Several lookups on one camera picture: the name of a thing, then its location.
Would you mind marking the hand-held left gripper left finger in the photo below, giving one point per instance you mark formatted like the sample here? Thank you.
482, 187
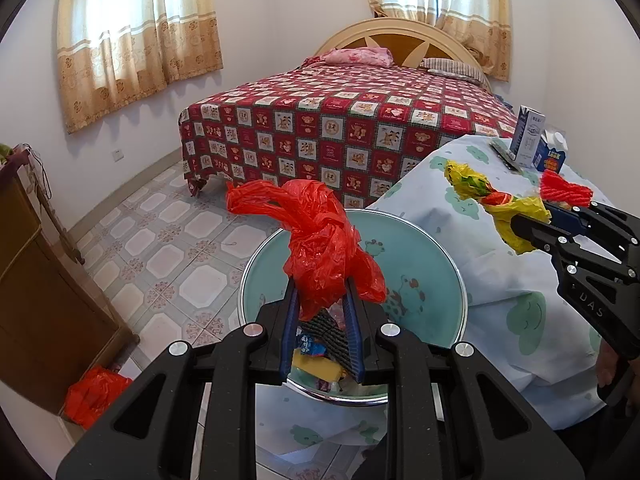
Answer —
290, 330

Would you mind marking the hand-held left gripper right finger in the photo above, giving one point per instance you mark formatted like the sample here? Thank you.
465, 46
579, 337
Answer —
352, 330

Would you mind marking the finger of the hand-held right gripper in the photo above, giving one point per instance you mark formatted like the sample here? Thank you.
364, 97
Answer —
545, 235
565, 214

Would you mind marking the round cartoon print basin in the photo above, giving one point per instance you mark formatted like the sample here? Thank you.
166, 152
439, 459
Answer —
415, 280

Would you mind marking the red plastic bag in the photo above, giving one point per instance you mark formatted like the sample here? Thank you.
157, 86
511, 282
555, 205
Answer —
320, 240

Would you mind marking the person's right hand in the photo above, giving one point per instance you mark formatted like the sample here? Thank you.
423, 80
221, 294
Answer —
606, 365

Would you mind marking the blue crumpled wrapper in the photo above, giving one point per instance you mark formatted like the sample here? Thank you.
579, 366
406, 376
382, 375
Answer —
310, 345

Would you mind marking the black scouring pad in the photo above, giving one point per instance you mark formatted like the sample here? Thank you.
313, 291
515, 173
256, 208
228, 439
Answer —
327, 337

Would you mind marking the red mesh net bag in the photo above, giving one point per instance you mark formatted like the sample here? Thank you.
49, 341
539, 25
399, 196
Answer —
565, 187

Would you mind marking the orange yellow snack wrapper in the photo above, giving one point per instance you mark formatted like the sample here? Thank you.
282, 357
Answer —
317, 365

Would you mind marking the white blue milk carton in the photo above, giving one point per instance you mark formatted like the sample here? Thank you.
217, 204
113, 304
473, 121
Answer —
550, 155

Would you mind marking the black flat strip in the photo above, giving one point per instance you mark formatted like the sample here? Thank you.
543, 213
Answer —
505, 156

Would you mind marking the tall white carton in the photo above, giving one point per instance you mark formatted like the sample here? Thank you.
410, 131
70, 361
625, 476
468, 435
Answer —
527, 135

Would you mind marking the striped pillow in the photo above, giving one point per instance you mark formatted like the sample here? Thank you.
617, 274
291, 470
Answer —
455, 69

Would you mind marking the orange plastic bag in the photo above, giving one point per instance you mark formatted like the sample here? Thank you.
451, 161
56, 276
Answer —
97, 395

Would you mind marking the bed with red quilt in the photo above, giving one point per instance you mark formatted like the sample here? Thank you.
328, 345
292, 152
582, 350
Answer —
325, 120

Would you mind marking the beige patterned narrow curtain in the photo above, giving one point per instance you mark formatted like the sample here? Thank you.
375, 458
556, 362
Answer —
460, 5

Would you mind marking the cream wooden headboard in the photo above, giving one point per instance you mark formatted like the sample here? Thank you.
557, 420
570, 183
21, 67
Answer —
400, 40

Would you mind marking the brown wooden cabinet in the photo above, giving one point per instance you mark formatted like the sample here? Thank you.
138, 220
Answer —
45, 300

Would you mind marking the pink pillow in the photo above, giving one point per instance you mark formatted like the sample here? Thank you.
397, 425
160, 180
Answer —
357, 56

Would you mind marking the beige patterned wide curtain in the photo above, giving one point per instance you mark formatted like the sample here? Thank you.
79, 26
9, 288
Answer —
135, 35

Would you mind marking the white wall socket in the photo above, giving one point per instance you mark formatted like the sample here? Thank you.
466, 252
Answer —
118, 154

